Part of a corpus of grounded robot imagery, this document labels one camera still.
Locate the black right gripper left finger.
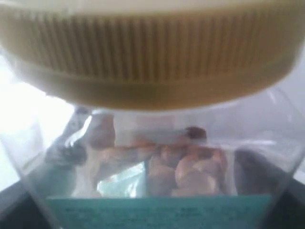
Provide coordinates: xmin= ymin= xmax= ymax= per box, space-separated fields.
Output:
xmin=0 ymin=183 xmax=48 ymax=229

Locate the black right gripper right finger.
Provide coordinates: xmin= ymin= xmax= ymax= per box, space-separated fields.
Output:
xmin=274 ymin=179 xmax=305 ymax=229

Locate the clear nut jar gold lid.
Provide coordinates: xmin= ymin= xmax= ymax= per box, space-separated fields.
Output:
xmin=0 ymin=0 xmax=305 ymax=229

